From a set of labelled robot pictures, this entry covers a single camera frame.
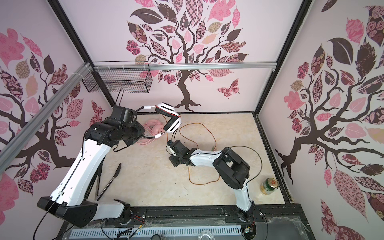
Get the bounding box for orange headphone cable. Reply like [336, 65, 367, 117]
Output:
[161, 115, 221, 186]

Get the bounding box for pink headphones with cable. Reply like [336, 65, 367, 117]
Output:
[137, 119, 165, 146]

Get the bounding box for white black headphones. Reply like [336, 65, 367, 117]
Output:
[136, 103, 182, 139]

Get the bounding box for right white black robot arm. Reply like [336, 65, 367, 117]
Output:
[167, 140, 254, 222]

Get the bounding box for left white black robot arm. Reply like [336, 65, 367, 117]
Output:
[37, 106, 145, 228]

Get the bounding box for black tongs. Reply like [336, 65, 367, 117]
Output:
[94, 161, 122, 202]

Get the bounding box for green drink can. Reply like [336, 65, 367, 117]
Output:
[260, 178, 279, 195]

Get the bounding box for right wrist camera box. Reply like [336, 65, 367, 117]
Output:
[166, 140, 175, 155]

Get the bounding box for black wire mesh basket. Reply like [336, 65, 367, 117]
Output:
[82, 60, 153, 94]

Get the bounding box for back aluminium rail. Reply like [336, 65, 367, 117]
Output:
[93, 62, 277, 71]

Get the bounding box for aluminium rail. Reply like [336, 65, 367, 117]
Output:
[93, 62, 277, 71]
[1, 63, 92, 173]

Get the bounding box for left aluminium rail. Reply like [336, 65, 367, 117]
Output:
[1, 63, 92, 173]

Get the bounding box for white slotted cable duct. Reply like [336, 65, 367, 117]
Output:
[65, 226, 244, 240]

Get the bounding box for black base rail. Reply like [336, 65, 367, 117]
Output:
[57, 204, 315, 240]

